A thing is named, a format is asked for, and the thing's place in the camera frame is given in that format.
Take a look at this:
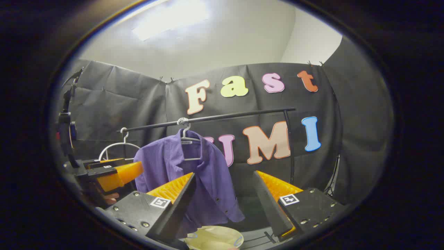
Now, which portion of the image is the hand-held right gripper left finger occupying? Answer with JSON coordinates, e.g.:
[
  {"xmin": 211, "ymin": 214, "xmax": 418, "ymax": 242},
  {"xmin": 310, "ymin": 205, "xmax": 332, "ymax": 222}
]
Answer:
[{"xmin": 95, "ymin": 172, "xmax": 197, "ymax": 249}]

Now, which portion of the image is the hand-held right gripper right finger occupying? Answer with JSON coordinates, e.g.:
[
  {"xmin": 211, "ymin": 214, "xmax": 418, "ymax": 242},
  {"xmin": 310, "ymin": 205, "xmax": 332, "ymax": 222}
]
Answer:
[{"xmin": 252, "ymin": 170, "xmax": 348, "ymax": 242}]

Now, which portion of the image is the white clothes hanger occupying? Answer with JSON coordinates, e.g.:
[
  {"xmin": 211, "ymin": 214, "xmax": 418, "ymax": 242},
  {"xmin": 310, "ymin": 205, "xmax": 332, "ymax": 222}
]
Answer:
[
  {"xmin": 177, "ymin": 117, "xmax": 202, "ymax": 162},
  {"xmin": 99, "ymin": 127, "xmax": 141, "ymax": 162}
]

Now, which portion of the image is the purple shirt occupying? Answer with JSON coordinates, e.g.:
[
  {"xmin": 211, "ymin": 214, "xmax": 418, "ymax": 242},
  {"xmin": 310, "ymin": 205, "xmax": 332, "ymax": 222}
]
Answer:
[{"xmin": 134, "ymin": 130, "xmax": 246, "ymax": 240}]

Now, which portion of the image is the beige laundry hamper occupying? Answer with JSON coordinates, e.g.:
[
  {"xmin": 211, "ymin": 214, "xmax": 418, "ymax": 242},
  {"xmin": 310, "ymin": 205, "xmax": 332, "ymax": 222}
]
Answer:
[{"xmin": 184, "ymin": 226, "xmax": 244, "ymax": 250}]

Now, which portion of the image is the black clothes rack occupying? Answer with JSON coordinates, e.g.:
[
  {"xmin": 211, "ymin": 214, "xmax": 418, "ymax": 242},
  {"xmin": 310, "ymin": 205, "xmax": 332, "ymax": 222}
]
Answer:
[{"xmin": 120, "ymin": 107, "xmax": 297, "ymax": 243}]

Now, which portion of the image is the black tripod stand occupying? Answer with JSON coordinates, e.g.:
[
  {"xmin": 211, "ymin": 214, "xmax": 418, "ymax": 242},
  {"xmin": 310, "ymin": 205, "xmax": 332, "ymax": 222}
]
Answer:
[{"xmin": 324, "ymin": 153, "xmax": 343, "ymax": 197}]

